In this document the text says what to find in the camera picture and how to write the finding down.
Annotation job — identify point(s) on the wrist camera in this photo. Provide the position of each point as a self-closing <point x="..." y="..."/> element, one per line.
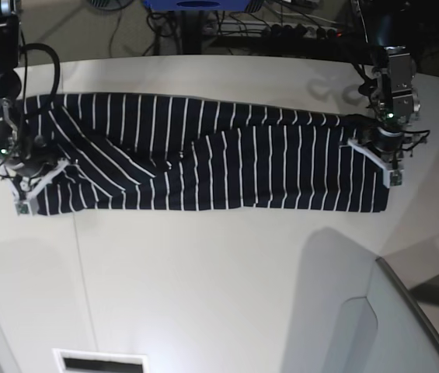
<point x="26" y="207"/>
<point x="392" y="178"/>

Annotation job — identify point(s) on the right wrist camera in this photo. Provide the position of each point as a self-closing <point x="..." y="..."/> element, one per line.
<point x="26" y="207"/>

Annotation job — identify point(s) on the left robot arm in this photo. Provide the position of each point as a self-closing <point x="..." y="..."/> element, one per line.
<point x="390" y="29"/>

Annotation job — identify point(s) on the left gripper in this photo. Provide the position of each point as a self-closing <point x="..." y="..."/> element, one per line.
<point x="386" y="146"/>

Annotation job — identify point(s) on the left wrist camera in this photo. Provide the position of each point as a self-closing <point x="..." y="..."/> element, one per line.
<point x="392" y="178"/>

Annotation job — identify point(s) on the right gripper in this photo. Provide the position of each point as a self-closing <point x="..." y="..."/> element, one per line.
<point x="28" y="180"/>

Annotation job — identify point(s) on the power strip with red light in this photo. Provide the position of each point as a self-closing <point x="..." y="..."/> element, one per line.
<point x="301" y="30"/>

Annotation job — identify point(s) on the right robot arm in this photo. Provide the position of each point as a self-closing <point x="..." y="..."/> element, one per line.
<point x="26" y="160"/>

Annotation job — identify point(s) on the navy white striped t-shirt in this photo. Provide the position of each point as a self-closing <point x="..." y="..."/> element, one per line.
<point x="134" y="151"/>

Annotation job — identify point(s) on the blue plastic bin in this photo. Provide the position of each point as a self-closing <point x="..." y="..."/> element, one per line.
<point x="197" y="5"/>

